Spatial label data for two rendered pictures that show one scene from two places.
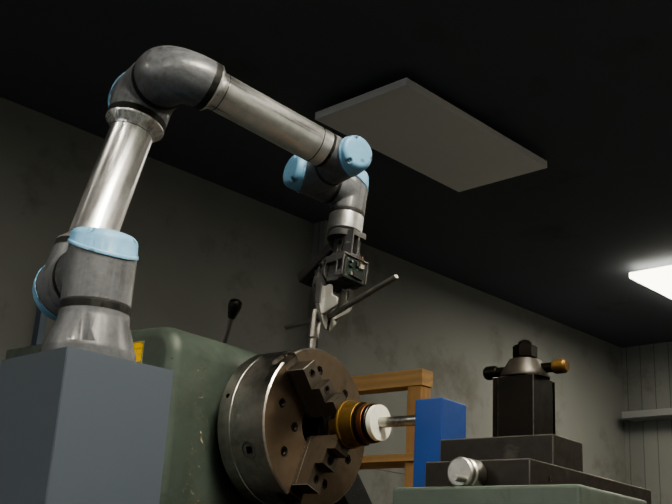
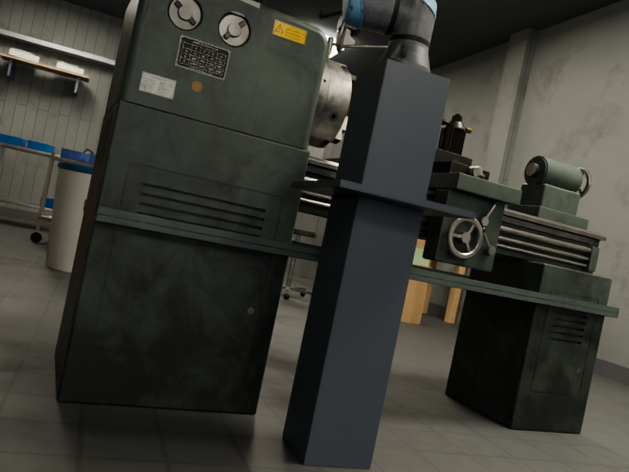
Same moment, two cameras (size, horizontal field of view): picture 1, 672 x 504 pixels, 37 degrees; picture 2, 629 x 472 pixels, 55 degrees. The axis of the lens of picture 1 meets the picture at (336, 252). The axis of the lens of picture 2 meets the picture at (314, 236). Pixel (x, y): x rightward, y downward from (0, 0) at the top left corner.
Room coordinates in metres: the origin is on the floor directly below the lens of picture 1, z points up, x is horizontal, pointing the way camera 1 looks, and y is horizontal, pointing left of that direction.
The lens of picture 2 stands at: (1.02, 2.01, 0.60)
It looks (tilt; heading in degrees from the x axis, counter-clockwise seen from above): 0 degrees down; 295
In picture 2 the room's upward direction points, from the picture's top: 12 degrees clockwise
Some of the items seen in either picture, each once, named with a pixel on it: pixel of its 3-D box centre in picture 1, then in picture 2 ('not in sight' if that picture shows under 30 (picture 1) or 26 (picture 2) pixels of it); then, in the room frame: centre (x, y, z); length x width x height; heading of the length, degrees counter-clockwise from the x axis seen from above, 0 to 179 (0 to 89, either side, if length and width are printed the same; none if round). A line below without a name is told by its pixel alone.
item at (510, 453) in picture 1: (510, 456); (443, 159); (1.63, -0.30, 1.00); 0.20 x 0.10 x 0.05; 50
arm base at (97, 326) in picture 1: (91, 335); (405, 58); (1.61, 0.39, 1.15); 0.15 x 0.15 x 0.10
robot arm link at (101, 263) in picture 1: (99, 268); (412, 18); (1.62, 0.40, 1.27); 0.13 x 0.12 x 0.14; 32
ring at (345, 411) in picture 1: (356, 424); not in sight; (1.94, -0.06, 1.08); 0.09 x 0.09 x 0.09; 50
